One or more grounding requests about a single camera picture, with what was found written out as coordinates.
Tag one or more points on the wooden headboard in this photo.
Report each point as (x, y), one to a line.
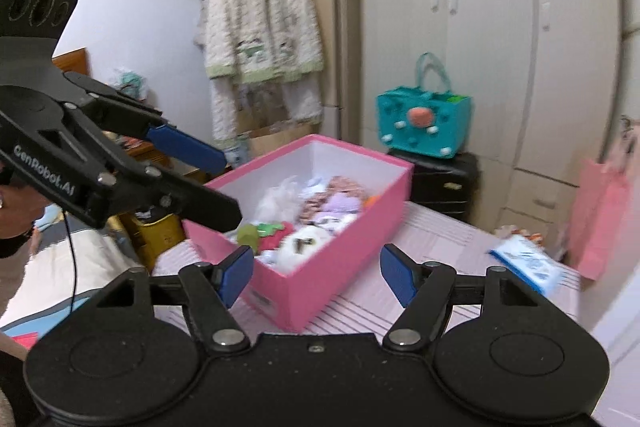
(67, 59)

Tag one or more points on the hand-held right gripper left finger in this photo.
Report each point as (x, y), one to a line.
(237, 274)

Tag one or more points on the striped bed sheet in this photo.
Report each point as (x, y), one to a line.
(450, 237)

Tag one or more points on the green plush olive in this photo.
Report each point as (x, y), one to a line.
(247, 237)

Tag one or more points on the white plastic bag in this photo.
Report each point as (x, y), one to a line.
(275, 207)

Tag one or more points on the pink paper bag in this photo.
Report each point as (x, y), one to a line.
(600, 217)

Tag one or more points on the yellow container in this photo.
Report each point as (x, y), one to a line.
(155, 239)

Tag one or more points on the white quilted jacket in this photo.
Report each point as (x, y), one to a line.
(260, 17)

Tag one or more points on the purple plush toy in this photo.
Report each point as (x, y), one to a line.
(340, 206)

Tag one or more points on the orange plush ball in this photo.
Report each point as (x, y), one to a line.
(369, 202)

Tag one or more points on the pink floral scrunchie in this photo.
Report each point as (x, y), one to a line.
(345, 184)

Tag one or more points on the teal tote bag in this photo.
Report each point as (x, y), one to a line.
(425, 132)

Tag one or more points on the white plush cat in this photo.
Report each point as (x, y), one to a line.
(305, 252)

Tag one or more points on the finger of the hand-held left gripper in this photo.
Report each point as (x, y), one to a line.
(210, 209)
(185, 147)

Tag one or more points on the white blanket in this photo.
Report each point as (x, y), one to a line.
(45, 287)

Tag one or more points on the black cabinet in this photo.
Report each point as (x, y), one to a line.
(440, 187)

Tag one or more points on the person's left hand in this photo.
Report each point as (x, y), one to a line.
(17, 217)

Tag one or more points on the pink box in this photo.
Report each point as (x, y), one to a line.
(330, 287)

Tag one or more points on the blue wet wipes pack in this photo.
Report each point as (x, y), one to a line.
(530, 264)

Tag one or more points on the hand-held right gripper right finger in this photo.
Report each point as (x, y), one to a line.
(397, 274)

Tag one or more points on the cream wardrobe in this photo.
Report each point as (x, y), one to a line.
(500, 57)

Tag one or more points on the crumpled plastic bag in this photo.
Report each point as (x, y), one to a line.
(127, 82)

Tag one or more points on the red plush strawberry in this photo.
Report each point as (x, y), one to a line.
(280, 232)

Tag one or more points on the cardboard box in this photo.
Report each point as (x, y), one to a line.
(280, 139)

